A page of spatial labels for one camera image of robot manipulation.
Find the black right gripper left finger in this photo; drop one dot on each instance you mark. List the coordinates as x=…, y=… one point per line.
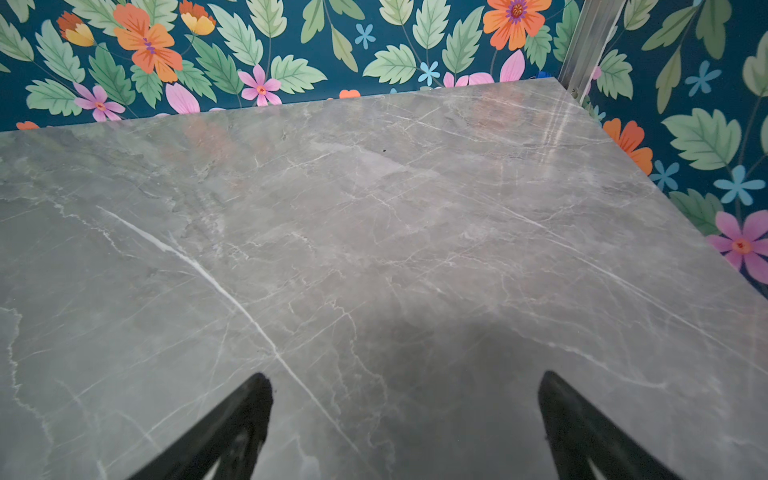
x=225, y=444

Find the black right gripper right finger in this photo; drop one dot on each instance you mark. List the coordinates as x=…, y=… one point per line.
x=586, y=444

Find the aluminium corner frame post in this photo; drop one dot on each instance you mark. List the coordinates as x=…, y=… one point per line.
x=595, y=23

